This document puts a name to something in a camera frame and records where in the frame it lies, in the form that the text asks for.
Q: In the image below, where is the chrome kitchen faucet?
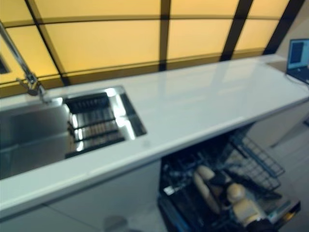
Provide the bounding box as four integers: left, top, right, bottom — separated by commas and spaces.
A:
0, 20, 53, 104

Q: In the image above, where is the open black laptop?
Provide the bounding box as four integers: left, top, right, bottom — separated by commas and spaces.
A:
285, 38, 309, 84

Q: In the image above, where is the narrow white cabinet door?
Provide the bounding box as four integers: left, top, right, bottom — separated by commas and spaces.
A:
45, 159, 163, 232

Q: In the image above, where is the black dish drying rack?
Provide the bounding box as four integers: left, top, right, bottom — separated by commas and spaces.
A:
63, 91, 126, 159

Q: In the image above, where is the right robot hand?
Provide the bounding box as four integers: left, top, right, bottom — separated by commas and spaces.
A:
210, 173, 233, 197

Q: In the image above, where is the stainless steel sink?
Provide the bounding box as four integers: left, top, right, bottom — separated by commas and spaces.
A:
0, 85, 148, 181

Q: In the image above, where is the white cabinet side panel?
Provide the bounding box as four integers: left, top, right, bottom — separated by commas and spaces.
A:
245, 96, 309, 148

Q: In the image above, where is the wire dishwasher rack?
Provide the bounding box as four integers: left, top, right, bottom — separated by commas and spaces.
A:
161, 134, 286, 231

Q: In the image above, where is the open built-in dishwasher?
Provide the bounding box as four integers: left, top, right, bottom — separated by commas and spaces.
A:
156, 120, 302, 232

